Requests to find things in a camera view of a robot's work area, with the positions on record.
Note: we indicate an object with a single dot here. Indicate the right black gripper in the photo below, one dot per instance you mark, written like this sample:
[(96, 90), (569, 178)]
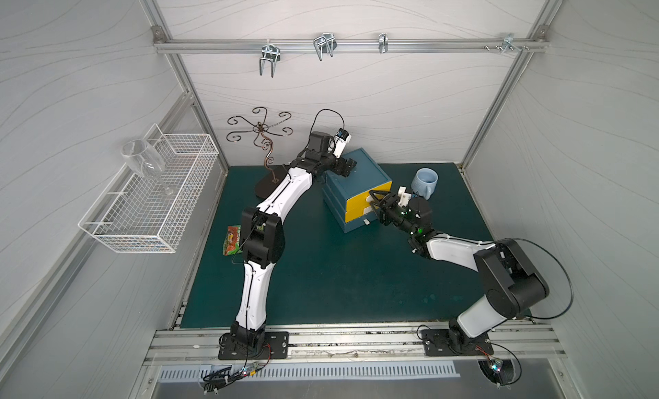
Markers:
[(384, 208)]

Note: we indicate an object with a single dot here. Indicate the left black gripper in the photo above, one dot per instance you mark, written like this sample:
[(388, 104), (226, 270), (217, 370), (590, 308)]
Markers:
[(345, 166)]

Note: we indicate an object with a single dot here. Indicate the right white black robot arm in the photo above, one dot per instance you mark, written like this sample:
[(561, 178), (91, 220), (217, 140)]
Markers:
[(511, 284)]

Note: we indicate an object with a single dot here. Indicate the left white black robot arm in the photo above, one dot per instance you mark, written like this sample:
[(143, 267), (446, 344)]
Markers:
[(262, 238)]

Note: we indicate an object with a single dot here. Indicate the teal drawer cabinet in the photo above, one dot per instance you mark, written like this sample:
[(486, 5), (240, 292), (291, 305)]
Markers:
[(337, 189)]

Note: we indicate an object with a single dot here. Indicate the light blue mug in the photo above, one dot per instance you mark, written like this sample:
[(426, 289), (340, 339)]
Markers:
[(424, 183)]

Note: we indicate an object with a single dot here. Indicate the brown metal jewelry stand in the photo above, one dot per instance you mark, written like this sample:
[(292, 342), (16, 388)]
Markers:
[(264, 134)]

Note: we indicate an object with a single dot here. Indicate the small metal clip hook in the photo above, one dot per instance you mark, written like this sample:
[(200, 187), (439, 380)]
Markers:
[(383, 43)]

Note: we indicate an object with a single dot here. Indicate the metal double hook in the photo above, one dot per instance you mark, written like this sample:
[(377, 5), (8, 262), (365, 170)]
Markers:
[(270, 56)]

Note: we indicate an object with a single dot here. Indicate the green snack packet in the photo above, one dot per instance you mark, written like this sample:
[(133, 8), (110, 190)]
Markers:
[(231, 244)]

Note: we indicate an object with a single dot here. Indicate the clear wine glass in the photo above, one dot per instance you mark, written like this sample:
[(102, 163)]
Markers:
[(145, 161)]

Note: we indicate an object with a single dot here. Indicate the round black floor port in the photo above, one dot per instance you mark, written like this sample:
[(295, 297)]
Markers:
[(500, 372)]

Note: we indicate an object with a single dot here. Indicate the white vent grille strip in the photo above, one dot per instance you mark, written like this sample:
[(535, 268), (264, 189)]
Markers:
[(354, 370)]

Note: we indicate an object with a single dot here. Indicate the metal wire hook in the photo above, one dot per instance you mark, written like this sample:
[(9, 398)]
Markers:
[(325, 44)]

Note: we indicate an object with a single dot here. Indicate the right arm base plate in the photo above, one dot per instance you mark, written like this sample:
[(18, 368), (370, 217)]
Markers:
[(449, 342)]

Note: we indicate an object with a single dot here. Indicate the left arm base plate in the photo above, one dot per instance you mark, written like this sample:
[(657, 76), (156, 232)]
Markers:
[(270, 345)]

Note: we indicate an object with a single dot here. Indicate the white wire basket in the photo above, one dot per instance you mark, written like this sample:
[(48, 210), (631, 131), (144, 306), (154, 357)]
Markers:
[(138, 215)]

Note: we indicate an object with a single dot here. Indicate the metal bracket hook right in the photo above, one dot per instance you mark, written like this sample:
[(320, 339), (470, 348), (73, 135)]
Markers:
[(508, 44)]

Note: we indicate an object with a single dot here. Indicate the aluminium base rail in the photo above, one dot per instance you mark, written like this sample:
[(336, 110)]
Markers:
[(397, 341)]

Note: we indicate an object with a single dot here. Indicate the aluminium top rail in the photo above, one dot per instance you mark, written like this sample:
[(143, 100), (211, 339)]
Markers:
[(344, 46)]

